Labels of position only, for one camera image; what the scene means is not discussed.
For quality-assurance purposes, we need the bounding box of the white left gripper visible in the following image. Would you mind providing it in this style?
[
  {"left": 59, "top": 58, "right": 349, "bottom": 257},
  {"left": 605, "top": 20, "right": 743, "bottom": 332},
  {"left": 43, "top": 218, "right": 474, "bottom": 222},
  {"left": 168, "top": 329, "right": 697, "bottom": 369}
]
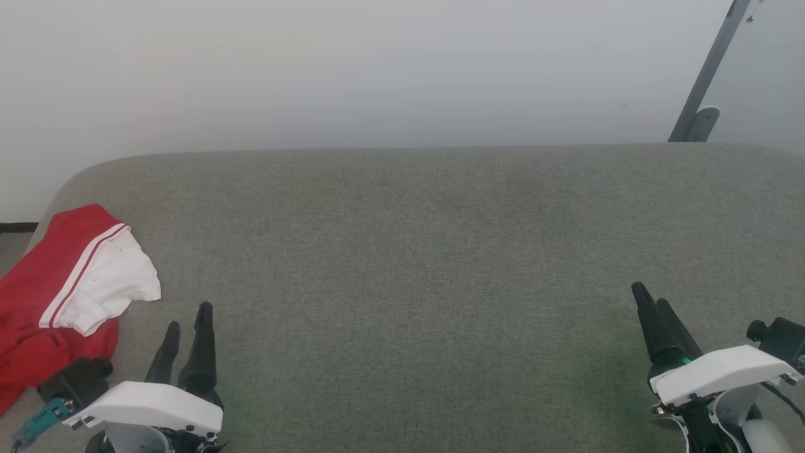
[{"left": 62, "top": 302, "right": 225, "bottom": 436}]

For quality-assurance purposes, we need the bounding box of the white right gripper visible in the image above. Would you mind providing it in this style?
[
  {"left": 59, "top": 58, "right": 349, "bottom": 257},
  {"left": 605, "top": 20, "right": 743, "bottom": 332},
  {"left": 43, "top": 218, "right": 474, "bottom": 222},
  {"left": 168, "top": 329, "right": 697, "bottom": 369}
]
[{"left": 631, "top": 282, "right": 803, "bottom": 407}]

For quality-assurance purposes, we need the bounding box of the red and white shirt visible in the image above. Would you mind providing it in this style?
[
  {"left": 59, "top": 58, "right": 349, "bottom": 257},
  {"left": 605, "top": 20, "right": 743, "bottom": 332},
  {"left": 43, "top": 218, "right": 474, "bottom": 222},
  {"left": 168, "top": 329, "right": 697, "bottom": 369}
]
[{"left": 0, "top": 203, "right": 162, "bottom": 417}]

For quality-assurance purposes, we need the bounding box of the grey fabric sofa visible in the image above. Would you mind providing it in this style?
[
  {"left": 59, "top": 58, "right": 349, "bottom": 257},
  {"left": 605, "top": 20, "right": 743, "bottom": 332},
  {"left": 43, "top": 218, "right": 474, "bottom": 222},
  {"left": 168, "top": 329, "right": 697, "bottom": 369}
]
[{"left": 0, "top": 143, "right": 805, "bottom": 453}]

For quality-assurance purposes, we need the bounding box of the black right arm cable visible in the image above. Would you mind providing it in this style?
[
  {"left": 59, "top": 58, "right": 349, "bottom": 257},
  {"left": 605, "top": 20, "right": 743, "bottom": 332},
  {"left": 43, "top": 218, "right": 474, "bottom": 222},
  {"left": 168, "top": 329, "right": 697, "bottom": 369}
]
[{"left": 760, "top": 380, "right": 805, "bottom": 423}]

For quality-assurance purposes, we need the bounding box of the teal left camera connector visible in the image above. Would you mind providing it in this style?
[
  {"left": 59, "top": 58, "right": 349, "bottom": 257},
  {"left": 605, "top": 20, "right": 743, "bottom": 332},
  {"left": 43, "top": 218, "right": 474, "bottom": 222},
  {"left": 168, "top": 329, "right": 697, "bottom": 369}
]
[{"left": 11, "top": 398, "right": 71, "bottom": 451}]

